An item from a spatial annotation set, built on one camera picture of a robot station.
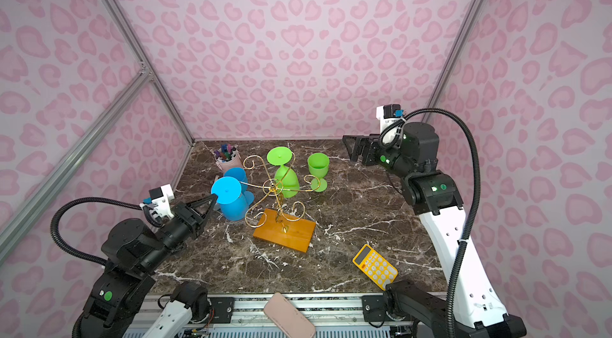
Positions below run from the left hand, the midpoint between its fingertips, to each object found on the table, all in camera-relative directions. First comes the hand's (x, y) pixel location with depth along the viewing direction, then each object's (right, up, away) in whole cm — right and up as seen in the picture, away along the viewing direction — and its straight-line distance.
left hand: (217, 196), depth 59 cm
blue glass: (+1, -4, +10) cm, 11 cm away
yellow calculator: (+44, -27, +21) cm, 56 cm away
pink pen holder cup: (-12, +10, +42) cm, 45 cm away
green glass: (+26, +7, +37) cm, 45 cm away
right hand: (+35, +14, +4) cm, 38 cm away
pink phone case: (+16, -38, +12) cm, 43 cm away
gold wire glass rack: (+10, -11, +39) cm, 42 cm away
